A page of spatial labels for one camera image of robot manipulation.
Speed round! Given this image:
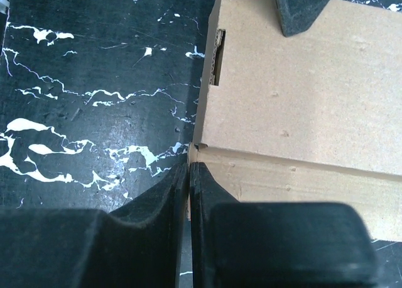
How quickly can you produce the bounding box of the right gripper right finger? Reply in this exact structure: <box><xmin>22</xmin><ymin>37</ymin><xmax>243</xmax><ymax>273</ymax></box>
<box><xmin>190</xmin><ymin>162</ymin><xmax>378</xmax><ymax>287</ymax></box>

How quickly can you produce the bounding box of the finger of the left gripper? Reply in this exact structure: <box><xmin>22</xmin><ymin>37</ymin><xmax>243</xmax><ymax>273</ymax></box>
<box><xmin>275</xmin><ymin>0</ymin><xmax>330</xmax><ymax>37</ymax></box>

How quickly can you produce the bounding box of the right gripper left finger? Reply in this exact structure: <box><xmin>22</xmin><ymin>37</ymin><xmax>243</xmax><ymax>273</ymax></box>
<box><xmin>1</xmin><ymin>164</ymin><xmax>188</xmax><ymax>287</ymax></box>

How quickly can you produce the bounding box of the cardboard box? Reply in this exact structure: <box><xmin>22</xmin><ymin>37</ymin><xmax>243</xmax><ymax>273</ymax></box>
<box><xmin>188</xmin><ymin>0</ymin><xmax>401</xmax><ymax>241</ymax></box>

